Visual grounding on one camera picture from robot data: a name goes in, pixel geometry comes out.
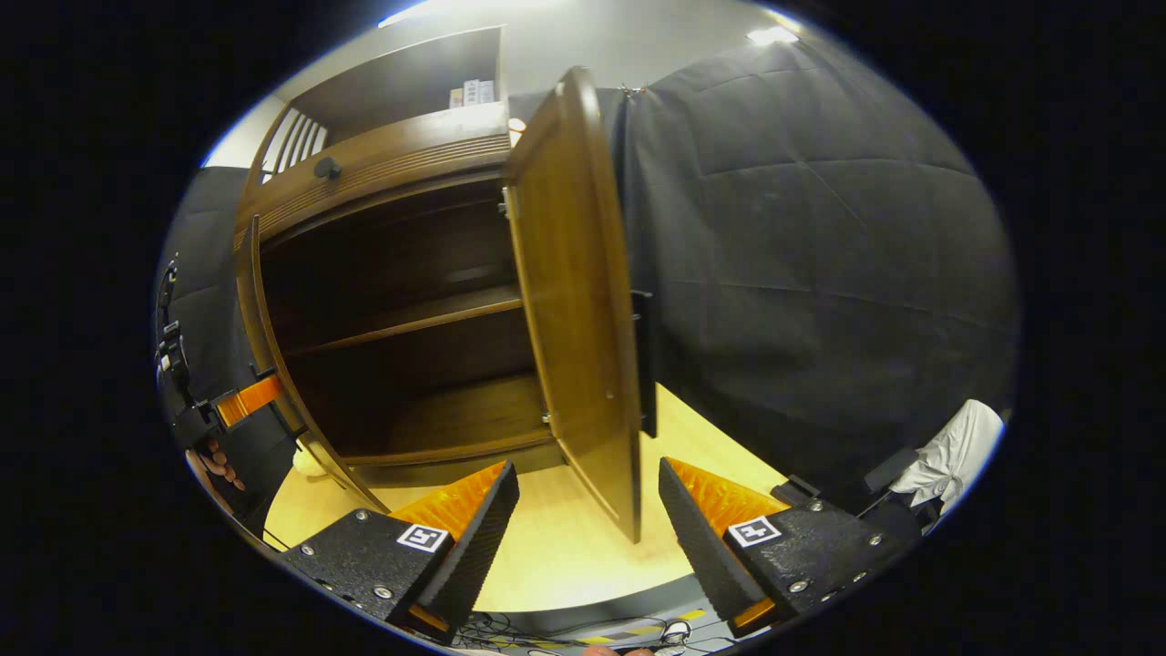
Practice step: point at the large ceiling light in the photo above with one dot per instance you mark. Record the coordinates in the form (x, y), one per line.
(428, 9)

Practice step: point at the round black drawer knob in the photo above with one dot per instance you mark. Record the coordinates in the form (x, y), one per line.
(327, 168)

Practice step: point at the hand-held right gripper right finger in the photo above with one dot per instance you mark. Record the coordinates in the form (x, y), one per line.
(700, 547)

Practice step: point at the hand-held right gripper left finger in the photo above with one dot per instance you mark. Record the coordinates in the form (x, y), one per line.
(478, 547)

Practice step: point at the grey book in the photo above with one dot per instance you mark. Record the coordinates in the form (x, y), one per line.
(486, 91)

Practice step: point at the wooden cabinet drawer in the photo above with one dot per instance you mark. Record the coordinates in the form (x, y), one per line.
(392, 159)

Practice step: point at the white cloth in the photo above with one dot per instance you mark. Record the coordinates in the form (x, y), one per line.
(952, 451)

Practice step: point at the wooden inner cabinet shelf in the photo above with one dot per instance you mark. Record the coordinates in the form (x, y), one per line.
(428, 314)

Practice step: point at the small ceiling light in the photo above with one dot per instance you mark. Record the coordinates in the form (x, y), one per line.
(772, 35)

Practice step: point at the brown wooden shoe cabinet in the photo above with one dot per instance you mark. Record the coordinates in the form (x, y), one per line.
(410, 82)

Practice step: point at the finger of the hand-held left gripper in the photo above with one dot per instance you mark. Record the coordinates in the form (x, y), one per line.
(246, 399)

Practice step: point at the black backdrop cloth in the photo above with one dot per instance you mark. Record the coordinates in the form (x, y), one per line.
(820, 273)

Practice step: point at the small cream object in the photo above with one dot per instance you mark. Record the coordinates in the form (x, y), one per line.
(310, 460)

